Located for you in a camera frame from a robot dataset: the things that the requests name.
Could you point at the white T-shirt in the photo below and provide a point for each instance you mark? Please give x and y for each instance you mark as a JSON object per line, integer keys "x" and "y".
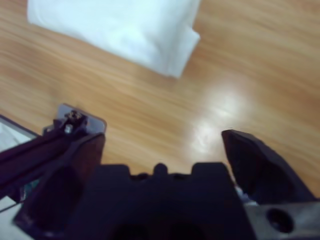
{"x": 112, "y": 32}

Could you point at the dark camera post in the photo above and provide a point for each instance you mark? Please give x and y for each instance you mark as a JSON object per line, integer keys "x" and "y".
{"x": 37, "y": 155}

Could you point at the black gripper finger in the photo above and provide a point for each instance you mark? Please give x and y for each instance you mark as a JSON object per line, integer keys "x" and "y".
{"x": 55, "y": 195}
{"x": 265, "y": 172}

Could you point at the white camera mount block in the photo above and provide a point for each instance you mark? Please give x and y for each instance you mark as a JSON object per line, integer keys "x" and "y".
{"x": 95, "y": 122}

